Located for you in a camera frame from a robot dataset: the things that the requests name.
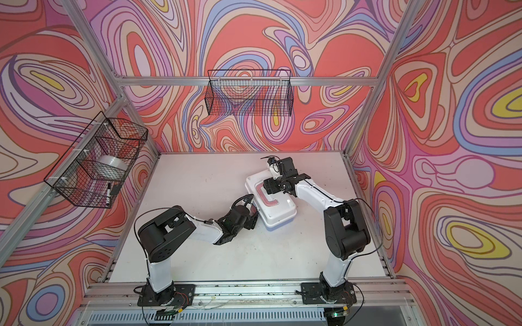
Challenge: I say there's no black wire basket left wall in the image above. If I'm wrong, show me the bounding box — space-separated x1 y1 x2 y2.
43 112 148 209

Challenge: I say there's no black wire basket back wall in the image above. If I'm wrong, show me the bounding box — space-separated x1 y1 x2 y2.
205 69 294 117

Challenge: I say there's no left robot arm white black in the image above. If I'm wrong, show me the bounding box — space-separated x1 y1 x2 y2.
133 194 259 295

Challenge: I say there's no white pink tool box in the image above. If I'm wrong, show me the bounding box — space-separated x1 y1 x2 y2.
245 170 297 231

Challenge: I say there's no silver tape roll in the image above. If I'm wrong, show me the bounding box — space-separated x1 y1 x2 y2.
97 155 128 171

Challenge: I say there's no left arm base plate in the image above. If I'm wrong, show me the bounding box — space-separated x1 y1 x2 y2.
133 283 196 308

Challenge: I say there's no black marker pen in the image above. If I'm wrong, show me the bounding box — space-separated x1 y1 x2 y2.
105 182 111 207

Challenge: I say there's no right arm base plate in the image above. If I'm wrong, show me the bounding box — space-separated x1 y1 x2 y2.
296 282 358 306

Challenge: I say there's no black wire basket wall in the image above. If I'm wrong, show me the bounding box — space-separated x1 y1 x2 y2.
205 69 294 117
43 112 148 209

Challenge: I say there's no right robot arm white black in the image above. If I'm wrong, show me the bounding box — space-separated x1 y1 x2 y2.
263 156 371 289

